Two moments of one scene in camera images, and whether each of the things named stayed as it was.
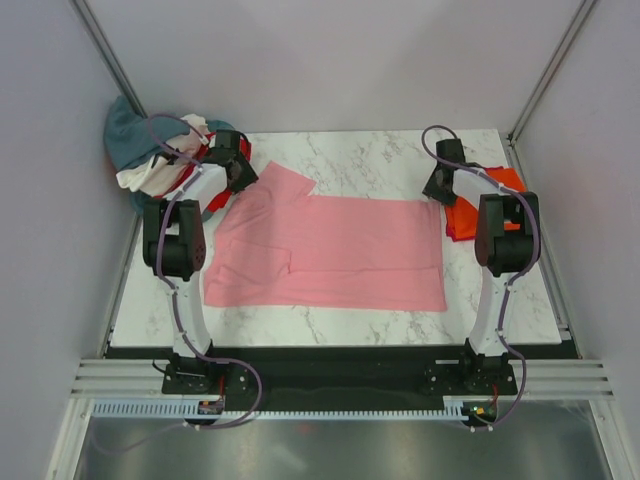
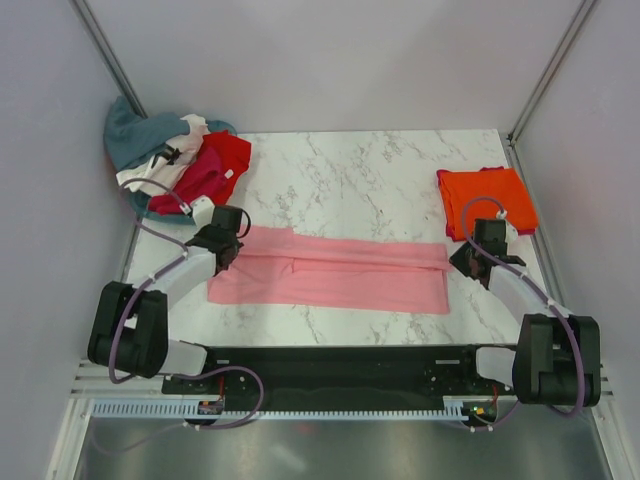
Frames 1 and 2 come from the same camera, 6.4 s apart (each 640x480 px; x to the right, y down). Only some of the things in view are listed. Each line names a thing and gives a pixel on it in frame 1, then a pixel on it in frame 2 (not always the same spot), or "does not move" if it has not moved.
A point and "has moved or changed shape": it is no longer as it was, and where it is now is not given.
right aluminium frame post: x=560 y=53 does not move
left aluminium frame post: x=96 y=38 does not move
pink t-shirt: x=276 y=245 has moved or changed shape
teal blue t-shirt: x=129 y=137 does not move
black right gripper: x=431 y=189 → x=458 y=262
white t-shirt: x=155 y=180 does not move
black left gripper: x=250 y=177 → x=239 y=245
